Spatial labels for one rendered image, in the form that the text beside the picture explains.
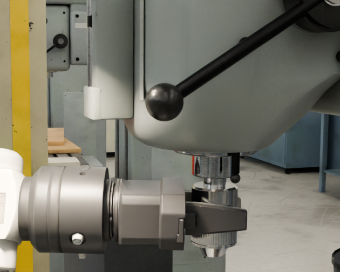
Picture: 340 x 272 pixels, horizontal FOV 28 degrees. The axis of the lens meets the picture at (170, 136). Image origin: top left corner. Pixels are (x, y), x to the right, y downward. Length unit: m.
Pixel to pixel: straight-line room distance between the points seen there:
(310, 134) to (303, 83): 7.49
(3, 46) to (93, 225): 1.74
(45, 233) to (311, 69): 0.29
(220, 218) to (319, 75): 0.17
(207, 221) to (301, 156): 7.43
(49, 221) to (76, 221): 0.03
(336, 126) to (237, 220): 7.63
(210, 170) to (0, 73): 1.74
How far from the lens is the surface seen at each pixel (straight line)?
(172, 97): 0.51
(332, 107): 0.68
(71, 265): 1.24
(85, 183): 0.66
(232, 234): 0.69
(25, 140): 2.38
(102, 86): 0.62
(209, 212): 0.66
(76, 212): 0.66
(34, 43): 2.37
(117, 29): 0.62
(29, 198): 0.67
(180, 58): 0.57
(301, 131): 8.04
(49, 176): 0.67
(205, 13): 0.57
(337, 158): 8.29
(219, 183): 0.68
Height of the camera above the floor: 1.40
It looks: 7 degrees down
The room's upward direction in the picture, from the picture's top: straight up
